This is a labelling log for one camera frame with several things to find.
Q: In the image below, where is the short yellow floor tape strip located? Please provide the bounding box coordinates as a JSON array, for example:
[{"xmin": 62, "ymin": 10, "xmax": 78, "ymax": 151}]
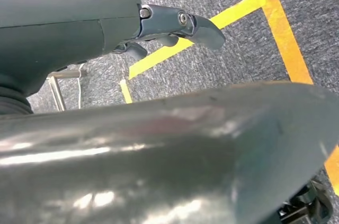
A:
[{"xmin": 119, "ymin": 79, "xmax": 133, "ymax": 104}]

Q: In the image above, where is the yellow floor tape line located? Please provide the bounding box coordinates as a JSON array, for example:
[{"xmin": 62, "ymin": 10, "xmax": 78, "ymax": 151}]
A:
[{"xmin": 128, "ymin": 0, "xmax": 339, "ymax": 197}]

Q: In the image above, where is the black robot left foot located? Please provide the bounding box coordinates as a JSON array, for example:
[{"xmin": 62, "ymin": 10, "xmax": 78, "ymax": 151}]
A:
[{"xmin": 276, "ymin": 178, "xmax": 334, "ymax": 224}]

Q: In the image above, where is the grey metal frame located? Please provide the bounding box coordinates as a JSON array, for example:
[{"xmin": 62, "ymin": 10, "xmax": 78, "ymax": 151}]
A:
[{"xmin": 47, "ymin": 69, "xmax": 88, "ymax": 113}]

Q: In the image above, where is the thin white cable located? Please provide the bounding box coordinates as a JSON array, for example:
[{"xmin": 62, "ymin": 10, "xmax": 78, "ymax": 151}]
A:
[{"xmin": 77, "ymin": 62, "xmax": 86, "ymax": 110}]

